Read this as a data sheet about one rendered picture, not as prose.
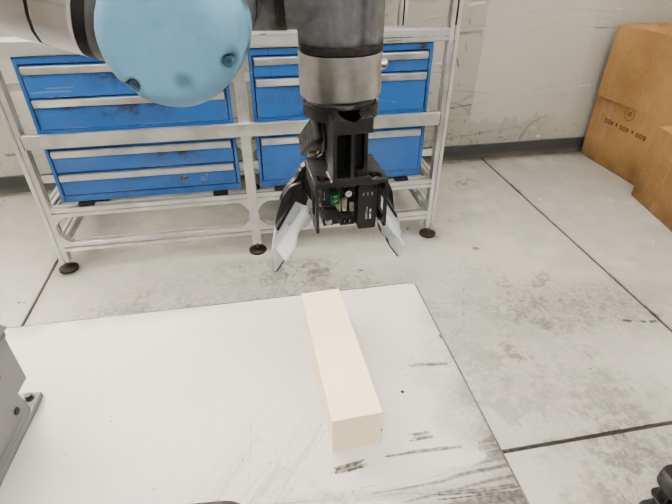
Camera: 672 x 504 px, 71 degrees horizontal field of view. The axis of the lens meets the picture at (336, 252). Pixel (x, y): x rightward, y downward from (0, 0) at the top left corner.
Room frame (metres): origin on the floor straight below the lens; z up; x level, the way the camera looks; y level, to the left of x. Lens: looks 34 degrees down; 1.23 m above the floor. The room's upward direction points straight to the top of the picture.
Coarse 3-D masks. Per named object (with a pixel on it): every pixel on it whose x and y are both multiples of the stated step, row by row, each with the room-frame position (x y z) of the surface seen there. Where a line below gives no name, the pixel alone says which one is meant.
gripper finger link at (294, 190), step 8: (296, 176) 0.46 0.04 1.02; (304, 176) 0.46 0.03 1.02; (288, 184) 0.46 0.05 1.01; (296, 184) 0.45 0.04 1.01; (288, 192) 0.45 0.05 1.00; (296, 192) 0.45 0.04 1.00; (304, 192) 0.45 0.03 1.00; (280, 200) 0.45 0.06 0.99; (288, 200) 0.45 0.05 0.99; (296, 200) 0.45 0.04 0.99; (304, 200) 0.45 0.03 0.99; (280, 208) 0.45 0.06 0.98; (288, 208) 0.45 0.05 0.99; (280, 216) 0.45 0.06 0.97; (280, 224) 0.44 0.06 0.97
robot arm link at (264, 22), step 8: (264, 0) 0.41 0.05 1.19; (272, 0) 0.41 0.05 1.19; (280, 0) 0.41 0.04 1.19; (264, 8) 0.41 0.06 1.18; (272, 8) 0.41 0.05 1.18; (280, 8) 0.41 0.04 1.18; (256, 16) 0.37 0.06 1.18; (264, 16) 0.41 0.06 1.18; (272, 16) 0.41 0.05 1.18; (280, 16) 0.41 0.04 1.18; (256, 24) 0.42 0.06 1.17; (264, 24) 0.42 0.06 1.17; (272, 24) 0.42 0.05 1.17; (280, 24) 0.42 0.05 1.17
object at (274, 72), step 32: (256, 64) 1.84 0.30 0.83; (288, 64) 1.87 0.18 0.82; (416, 64) 1.96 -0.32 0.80; (256, 96) 1.85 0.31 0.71; (288, 96) 1.87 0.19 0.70; (384, 96) 1.94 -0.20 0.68; (416, 96) 1.96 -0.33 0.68; (384, 128) 1.94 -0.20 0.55; (416, 128) 1.96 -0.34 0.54; (288, 160) 1.87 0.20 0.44; (384, 160) 1.94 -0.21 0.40; (416, 160) 1.97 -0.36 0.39
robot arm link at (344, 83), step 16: (304, 64) 0.43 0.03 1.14; (320, 64) 0.41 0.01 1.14; (336, 64) 0.41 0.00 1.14; (352, 64) 0.41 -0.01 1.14; (368, 64) 0.42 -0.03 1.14; (384, 64) 0.45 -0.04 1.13; (304, 80) 0.43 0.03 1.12; (320, 80) 0.41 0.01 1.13; (336, 80) 0.41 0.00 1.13; (352, 80) 0.41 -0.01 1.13; (368, 80) 0.42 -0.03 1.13; (304, 96) 0.43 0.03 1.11; (320, 96) 0.41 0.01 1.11; (336, 96) 0.41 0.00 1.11; (352, 96) 0.41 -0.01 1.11; (368, 96) 0.42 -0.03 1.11
